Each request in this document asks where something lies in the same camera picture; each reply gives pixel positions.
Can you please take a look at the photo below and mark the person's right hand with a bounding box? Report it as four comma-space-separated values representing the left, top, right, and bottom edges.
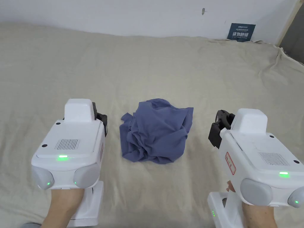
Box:
225, 180, 278, 228

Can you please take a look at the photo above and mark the bed with beige sheet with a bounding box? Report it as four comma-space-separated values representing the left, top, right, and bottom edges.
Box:
0, 22, 304, 228

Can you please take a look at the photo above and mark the pale wooden post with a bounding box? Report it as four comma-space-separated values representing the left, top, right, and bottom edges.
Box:
276, 0, 304, 48

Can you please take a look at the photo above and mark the dark blue sign card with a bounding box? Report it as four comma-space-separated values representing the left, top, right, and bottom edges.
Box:
227, 23, 257, 43

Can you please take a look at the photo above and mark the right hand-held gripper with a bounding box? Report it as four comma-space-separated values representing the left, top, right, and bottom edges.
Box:
208, 109, 304, 228

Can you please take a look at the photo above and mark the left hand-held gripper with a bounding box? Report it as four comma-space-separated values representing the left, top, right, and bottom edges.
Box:
31, 98, 110, 226

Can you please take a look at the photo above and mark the person's left forearm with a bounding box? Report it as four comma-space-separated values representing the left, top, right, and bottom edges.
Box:
42, 210, 75, 228

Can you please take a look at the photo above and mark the person's left hand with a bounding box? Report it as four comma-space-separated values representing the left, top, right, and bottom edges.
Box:
47, 189, 85, 212

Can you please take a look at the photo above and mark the blue crumpled shirt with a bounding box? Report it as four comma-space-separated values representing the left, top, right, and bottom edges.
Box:
119, 98, 194, 164

